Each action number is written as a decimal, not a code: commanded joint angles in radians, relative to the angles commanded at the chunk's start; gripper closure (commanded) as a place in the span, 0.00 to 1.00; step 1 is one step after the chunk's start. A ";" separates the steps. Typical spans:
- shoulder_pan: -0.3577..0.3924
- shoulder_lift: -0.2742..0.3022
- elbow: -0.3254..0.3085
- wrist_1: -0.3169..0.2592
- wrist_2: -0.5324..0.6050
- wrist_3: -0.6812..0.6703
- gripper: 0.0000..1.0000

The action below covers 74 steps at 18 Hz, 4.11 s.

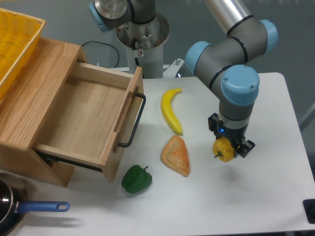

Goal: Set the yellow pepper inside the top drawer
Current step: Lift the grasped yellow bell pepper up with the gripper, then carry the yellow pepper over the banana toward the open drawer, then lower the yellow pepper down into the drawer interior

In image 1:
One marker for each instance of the green bell pepper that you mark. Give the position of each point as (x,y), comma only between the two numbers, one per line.
(136,179)

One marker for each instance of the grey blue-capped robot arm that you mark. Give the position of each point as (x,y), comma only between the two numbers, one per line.
(222,68)

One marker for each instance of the yellow banana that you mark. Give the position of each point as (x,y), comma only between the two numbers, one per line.
(167,111)

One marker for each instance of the yellow plastic basket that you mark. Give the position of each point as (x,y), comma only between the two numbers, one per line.
(19,36)

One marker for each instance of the black corner device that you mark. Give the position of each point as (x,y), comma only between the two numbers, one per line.
(309,207)

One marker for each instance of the black pan blue handle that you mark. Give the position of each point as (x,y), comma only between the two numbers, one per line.
(14,203)

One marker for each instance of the wooden drawer cabinet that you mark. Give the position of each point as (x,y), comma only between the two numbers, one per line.
(25,106)

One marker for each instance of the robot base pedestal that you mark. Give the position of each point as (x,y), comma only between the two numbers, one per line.
(144,45)

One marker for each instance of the white table bracket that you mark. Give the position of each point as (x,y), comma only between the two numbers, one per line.
(174,70)

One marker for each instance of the open wooden top drawer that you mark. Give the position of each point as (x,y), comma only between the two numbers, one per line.
(92,119)

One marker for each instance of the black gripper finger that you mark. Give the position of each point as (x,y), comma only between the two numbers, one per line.
(244,148)
(213,123)

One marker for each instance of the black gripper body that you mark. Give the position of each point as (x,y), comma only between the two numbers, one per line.
(233,130)

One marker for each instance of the yellow bell pepper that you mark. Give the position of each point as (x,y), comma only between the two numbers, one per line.
(223,149)

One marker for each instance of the orange triangular bread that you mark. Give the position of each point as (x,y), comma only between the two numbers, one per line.
(175,156)

